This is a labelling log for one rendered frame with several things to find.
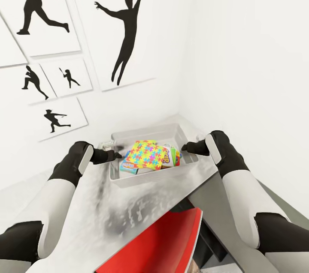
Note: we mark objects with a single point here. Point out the desk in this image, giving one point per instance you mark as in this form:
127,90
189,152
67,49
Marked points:
102,218

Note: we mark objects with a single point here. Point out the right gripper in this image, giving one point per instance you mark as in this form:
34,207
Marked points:
193,147

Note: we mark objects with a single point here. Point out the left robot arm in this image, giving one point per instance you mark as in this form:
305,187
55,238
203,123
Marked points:
34,233

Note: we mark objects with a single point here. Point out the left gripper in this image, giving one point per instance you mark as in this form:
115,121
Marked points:
107,156

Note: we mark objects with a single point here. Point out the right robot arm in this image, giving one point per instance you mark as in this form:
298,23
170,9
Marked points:
260,222

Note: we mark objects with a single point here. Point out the toy box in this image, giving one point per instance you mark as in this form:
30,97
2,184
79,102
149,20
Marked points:
162,134

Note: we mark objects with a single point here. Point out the jigsaw puzzle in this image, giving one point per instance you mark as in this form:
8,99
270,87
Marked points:
140,145
148,156

